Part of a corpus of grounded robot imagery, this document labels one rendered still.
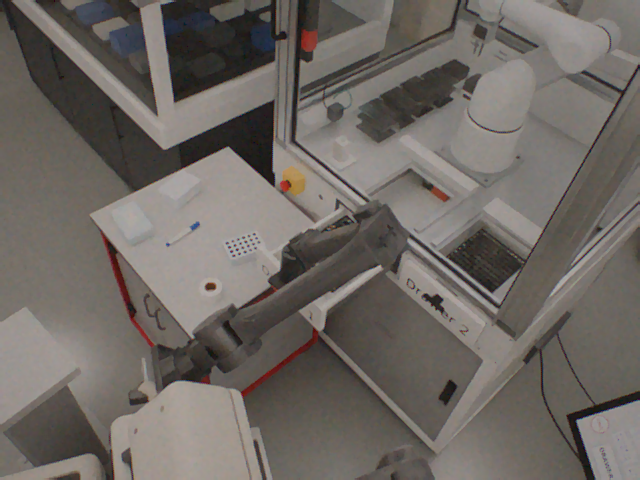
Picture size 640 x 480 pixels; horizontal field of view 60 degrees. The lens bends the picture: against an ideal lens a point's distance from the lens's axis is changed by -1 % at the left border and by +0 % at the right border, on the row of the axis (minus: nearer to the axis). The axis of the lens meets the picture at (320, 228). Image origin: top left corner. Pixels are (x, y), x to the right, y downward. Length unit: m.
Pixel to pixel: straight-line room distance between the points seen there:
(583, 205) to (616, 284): 2.02
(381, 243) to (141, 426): 0.50
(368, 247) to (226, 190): 1.15
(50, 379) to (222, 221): 0.72
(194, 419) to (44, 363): 0.90
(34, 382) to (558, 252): 1.37
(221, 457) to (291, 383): 1.57
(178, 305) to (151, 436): 0.86
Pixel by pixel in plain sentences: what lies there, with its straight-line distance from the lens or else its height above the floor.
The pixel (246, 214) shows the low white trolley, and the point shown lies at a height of 0.76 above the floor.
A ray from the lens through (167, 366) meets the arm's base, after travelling 1.13.
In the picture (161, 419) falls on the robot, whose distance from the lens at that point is 0.94.
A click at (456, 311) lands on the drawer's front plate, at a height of 0.90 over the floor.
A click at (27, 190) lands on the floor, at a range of 3.36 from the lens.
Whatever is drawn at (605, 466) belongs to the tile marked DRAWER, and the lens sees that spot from 1.48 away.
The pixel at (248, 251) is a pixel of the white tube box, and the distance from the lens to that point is 1.82.
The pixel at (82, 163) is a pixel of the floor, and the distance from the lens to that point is 3.43.
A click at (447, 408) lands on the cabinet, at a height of 0.38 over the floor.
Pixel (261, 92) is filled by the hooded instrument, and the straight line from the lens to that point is 2.33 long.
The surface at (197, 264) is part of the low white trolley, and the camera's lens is 1.85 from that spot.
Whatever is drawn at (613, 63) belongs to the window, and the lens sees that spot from 1.13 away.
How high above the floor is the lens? 2.22
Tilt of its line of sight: 49 degrees down
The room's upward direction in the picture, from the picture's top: 7 degrees clockwise
